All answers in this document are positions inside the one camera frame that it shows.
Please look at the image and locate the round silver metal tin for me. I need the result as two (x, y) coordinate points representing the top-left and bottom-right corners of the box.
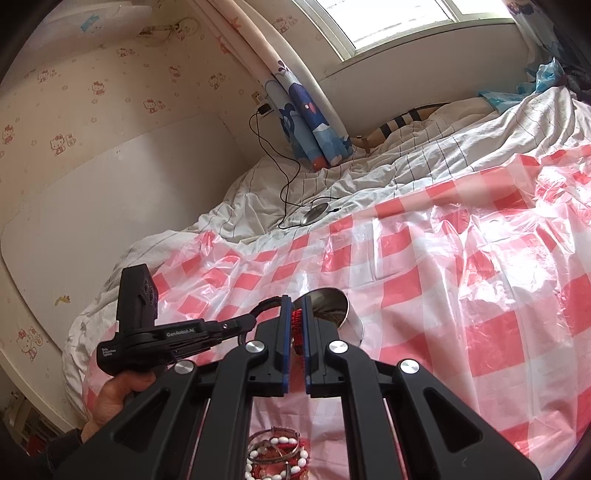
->
(308, 287), (365, 346)

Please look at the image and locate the round grey charger pad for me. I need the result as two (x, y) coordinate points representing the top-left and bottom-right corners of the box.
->
(301, 202), (329, 226)

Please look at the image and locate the person left hand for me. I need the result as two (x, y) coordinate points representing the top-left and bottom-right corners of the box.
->
(80, 371), (155, 443)

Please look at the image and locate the striped pillow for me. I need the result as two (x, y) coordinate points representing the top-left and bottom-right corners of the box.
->
(351, 103), (447, 154)

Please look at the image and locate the blue plastic bag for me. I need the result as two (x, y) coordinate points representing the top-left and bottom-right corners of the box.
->
(478, 58), (565, 114)

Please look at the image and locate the black charging cable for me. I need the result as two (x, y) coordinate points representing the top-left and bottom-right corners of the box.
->
(248, 103), (343, 231)

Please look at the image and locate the blue cartoon curtain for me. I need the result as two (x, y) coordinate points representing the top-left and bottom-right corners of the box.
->
(264, 59), (353, 171)

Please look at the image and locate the white striped duvet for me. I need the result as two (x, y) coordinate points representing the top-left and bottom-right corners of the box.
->
(62, 86), (590, 416)

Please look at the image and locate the white headboard panel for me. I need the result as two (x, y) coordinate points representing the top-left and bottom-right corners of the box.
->
(1, 114), (247, 348)

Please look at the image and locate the jewelry pile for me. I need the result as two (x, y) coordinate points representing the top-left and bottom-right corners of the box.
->
(243, 427), (311, 480)

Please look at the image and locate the red white checkered plastic sheet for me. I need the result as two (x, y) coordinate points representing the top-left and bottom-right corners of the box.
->
(153, 141), (590, 478)

